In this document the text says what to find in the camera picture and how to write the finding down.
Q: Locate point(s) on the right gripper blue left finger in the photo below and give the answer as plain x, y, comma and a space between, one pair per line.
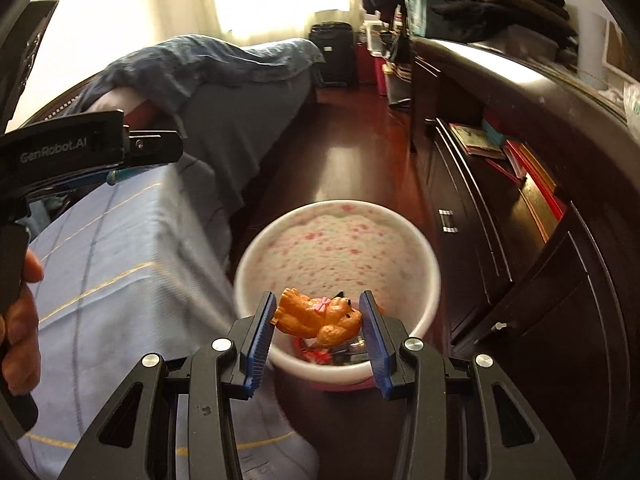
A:
257, 342

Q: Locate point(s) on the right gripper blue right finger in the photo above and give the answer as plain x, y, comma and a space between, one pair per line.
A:
380, 348

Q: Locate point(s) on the dark snack packet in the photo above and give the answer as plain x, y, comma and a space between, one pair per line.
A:
350, 353

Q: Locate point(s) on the orange toy dog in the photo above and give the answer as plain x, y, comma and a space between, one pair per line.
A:
329, 321

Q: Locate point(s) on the red snack wrapper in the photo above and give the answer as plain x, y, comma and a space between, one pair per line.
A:
309, 351

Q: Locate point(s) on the pink speckled trash bin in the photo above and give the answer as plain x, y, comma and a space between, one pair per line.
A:
344, 247

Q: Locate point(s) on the person's left hand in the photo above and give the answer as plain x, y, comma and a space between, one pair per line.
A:
21, 366

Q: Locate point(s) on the pink red folded quilt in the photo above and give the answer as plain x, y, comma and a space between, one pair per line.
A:
139, 112

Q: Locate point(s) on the blue duvet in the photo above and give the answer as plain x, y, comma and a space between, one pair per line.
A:
169, 73

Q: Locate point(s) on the bed with dark base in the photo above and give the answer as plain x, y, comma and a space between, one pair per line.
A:
233, 129

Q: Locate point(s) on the dark wooden dresser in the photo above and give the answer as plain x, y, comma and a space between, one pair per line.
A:
531, 188

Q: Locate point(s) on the black suitcase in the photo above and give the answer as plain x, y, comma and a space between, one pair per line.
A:
336, 41

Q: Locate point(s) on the teal patterned bag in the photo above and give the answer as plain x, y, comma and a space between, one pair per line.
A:
417, 0

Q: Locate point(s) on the folded dark clothes stack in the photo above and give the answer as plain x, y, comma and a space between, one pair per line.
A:
478, 20

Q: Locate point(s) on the white plastic bag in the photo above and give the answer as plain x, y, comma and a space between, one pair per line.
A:
632, 109

